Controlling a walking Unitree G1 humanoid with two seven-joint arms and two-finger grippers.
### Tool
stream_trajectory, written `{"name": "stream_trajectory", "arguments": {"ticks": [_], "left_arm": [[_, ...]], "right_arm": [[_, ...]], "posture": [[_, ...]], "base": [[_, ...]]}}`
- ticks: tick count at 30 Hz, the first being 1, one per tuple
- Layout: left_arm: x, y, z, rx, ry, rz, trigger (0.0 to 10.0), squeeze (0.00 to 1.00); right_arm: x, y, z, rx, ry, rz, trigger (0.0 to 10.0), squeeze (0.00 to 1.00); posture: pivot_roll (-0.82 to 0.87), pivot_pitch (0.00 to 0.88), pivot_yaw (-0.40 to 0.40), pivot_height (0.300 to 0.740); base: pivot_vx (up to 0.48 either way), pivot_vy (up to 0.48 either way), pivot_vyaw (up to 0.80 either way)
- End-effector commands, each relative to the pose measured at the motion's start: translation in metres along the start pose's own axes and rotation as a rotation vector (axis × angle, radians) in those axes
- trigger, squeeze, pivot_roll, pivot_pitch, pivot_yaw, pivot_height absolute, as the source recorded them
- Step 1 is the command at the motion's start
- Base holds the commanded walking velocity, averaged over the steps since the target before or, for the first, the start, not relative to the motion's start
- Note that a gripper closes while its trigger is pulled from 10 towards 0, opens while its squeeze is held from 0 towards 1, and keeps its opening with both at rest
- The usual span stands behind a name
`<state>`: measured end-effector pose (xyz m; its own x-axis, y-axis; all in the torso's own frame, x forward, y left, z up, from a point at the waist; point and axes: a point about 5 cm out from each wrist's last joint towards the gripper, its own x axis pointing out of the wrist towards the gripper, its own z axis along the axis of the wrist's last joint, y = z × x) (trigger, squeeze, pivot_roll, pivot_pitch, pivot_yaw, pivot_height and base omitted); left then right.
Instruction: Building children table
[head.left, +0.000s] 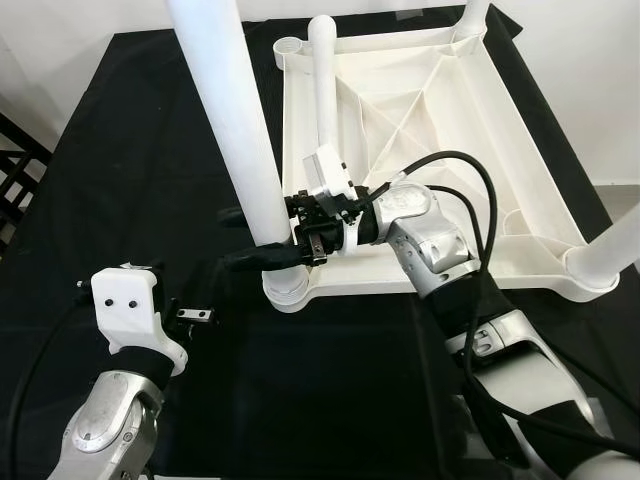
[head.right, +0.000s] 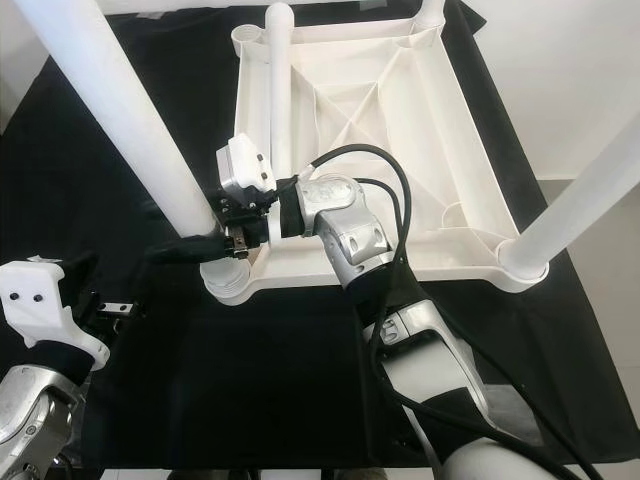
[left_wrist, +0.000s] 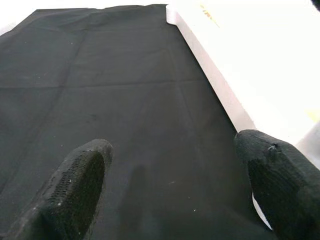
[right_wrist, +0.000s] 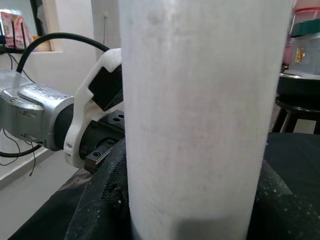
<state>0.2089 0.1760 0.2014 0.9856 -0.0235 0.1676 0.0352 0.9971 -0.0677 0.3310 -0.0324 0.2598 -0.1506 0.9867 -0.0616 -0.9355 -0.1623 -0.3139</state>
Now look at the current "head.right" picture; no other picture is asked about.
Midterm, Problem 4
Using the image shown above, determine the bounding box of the white plastic table leg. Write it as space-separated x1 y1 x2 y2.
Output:
498 110 640 282
263 2 302 177
415 0 452 31
10 0 256 304

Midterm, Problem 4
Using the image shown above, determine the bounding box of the black tablecloth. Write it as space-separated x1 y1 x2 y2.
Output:
0 0 640 473

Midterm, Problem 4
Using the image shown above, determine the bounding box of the white plastic table top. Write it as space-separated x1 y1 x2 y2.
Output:
202 15 552 307

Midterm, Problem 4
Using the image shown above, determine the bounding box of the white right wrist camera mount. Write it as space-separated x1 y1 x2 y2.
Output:
215 135 274 197

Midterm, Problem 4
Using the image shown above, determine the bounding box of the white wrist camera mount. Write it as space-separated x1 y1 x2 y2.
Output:
215 135 274 197
0 258 112 370

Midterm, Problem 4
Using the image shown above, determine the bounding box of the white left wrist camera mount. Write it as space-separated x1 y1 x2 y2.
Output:
0 258 112 370

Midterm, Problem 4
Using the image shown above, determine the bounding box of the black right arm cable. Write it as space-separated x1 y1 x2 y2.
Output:
288 143 603 480

